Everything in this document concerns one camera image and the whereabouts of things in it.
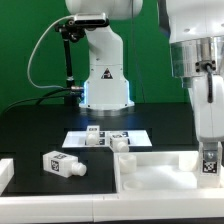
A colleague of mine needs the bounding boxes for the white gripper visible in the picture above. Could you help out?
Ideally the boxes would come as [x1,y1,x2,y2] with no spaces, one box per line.
[188,75,224,162]

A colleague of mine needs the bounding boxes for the white square tabletop part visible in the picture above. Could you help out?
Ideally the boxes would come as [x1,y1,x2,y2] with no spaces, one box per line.
[114,151,224,192]

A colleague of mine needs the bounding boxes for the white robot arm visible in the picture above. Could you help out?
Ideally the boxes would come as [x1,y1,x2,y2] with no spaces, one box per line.
[65,0,224,163]

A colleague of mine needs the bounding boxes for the white plate with tags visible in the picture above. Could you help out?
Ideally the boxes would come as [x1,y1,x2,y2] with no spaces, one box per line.
[62,130,152,148]

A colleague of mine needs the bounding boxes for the white left fence block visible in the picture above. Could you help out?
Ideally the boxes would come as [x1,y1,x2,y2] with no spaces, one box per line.
[0,158,14,196]

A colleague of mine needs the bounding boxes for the white front fence rail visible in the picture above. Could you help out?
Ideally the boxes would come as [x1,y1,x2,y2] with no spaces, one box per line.
[0,189,224,224]

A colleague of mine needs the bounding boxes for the black cables on table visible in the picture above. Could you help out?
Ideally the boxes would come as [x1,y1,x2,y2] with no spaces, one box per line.
[2,87,73,114]

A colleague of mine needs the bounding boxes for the black camera stand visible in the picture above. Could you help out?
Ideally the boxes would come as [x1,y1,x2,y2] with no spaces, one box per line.
[54,19,85,107]

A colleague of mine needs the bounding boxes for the grey cable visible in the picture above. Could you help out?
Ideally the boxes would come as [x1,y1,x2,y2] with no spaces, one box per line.
[27,15,75,90]

